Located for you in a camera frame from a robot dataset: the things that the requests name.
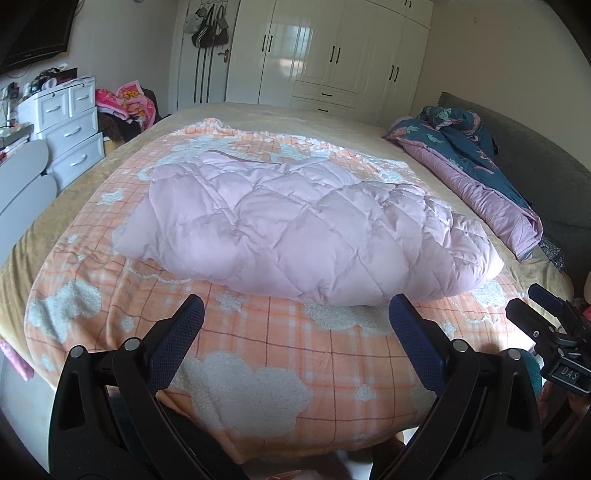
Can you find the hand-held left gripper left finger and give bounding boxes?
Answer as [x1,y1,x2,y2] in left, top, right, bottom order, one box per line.
[48,294,245,480]

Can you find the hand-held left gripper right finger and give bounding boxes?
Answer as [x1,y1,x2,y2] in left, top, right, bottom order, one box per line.
[369,294,542,480]

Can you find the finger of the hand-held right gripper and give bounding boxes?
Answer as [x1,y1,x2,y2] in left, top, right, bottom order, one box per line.
[505,298,551,352]
[529,283,579,325]

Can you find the pink quilted jacket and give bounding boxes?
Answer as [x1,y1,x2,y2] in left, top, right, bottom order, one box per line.
[113,150,504,306]

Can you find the dark clothes pile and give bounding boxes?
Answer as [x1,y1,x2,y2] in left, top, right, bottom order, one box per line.
[98,111,144,144]

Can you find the dark patterned pillow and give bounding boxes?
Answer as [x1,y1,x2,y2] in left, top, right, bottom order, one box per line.
[538,233,566,271]

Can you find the orange plaid blanket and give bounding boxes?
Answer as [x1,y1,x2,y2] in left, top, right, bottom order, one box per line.
[25,117,550,467]

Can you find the grey headboard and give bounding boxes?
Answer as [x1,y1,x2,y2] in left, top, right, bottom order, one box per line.
[434,91,591,287]

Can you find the pink cloth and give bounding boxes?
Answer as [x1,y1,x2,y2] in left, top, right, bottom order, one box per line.
[0,339,35,381]

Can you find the blue floral quilt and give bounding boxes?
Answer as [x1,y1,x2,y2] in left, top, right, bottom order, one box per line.
[382,106,544,263]

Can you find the white rounded panel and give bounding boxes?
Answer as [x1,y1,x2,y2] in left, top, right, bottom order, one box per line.
[0,140,49,213]
[0,174,58,264]

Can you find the white drawer cabinet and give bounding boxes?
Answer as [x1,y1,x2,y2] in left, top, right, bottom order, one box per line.
[17,76,106,190]

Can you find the pink cartoon blanket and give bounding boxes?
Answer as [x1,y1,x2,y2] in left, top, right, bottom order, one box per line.
[95,80,158,123]

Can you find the bed with beige sheet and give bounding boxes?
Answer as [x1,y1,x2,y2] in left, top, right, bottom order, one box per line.
[0,102,578,384]

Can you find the white door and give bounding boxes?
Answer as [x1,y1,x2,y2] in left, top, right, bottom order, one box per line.
[178,0,241,114]

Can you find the hanging bags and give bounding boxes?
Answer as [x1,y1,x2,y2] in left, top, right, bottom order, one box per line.
[184,4,230,49]

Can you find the white wardrobe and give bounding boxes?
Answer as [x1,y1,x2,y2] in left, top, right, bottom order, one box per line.
[226,0,435,127]

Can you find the black television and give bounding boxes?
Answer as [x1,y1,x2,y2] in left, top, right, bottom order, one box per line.
[0,0,79,75]

